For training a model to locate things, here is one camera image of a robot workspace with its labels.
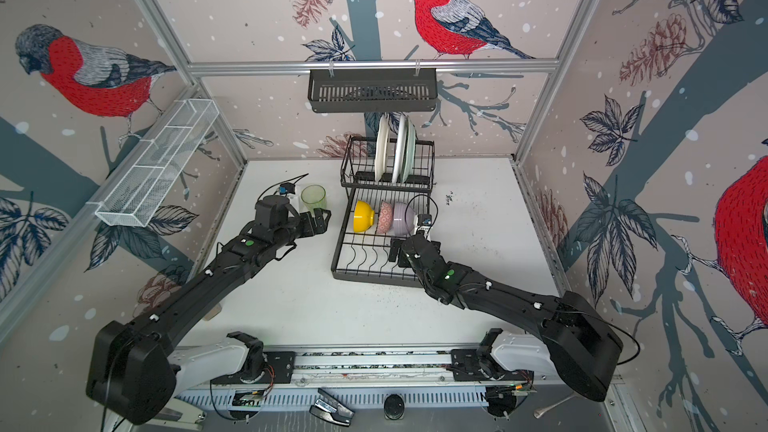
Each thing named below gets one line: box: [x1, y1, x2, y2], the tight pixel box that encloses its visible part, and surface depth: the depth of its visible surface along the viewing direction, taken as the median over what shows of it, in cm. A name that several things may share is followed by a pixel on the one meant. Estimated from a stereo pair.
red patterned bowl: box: [378, 201, 394, 234], surface depth 93 cm
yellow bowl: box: [353, 200, 375, 233], surface depth 95 cm
